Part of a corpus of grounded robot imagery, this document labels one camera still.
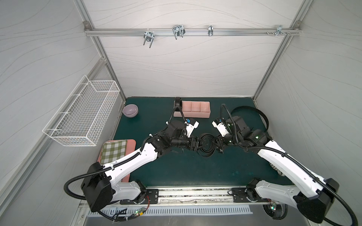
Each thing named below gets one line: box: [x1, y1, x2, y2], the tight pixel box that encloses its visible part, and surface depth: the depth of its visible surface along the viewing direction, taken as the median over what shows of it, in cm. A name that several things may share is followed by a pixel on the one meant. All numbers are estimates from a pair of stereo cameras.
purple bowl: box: [122, 103, 139, 118], surface depth 109 cm
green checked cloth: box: [100, 139, 127, 165], surface depth 93 cm
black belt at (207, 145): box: [197, 133, 216, 158], surface depth 72 cm
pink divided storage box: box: [173, 100, 212, 119], surface depth 116 cm
